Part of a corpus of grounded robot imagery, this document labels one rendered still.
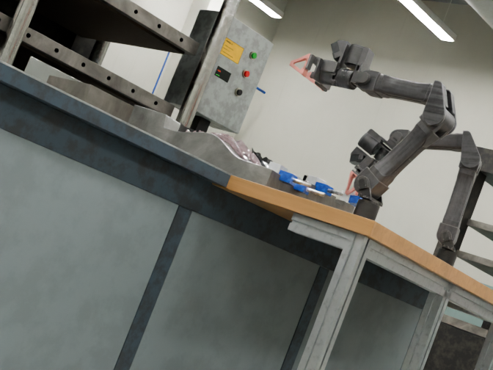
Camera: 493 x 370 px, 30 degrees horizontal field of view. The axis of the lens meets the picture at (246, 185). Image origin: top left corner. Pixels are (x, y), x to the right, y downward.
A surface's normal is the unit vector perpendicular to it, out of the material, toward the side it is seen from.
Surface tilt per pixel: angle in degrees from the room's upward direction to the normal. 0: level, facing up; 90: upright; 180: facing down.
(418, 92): 93
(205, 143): 90
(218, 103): 90
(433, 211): 90
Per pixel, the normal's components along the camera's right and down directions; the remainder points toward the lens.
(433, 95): -0.54, -0.28
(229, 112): 0.68, 0.21
